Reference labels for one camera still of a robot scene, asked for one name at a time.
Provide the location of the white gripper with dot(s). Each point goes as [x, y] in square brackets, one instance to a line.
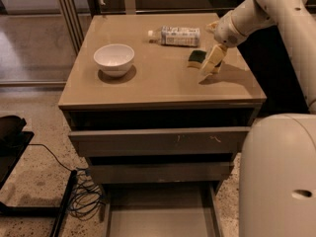
[226, 33]

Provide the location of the green and yellow sponge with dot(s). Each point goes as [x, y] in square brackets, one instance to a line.
[196, 59]

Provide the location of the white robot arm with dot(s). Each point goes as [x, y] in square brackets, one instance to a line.
[277, 194]

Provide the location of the grey drawer cabinet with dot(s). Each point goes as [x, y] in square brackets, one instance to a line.
[159, 91]

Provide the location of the grey top drawer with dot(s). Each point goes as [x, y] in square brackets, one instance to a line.
[154, 142]

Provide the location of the grey drawer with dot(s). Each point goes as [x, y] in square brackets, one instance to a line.
[162, 210]
[161, 173]
[154, 142]

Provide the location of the grey middle drawer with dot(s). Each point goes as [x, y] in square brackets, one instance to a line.
[161, 173]

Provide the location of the grey bottom drawer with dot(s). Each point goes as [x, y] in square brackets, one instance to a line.
[162, 210]

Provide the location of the clear plastic labelled bottle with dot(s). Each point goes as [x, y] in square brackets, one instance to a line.
[175, 36]

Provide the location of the white ceramic bowl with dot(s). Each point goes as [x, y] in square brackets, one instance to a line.
[115, 60]

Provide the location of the black round object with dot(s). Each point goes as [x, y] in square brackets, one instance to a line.
[10, 128]

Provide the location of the metal railing frame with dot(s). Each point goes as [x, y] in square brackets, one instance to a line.
[164, 0]

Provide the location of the black stand frame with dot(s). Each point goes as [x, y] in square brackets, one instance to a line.
[33, 184]

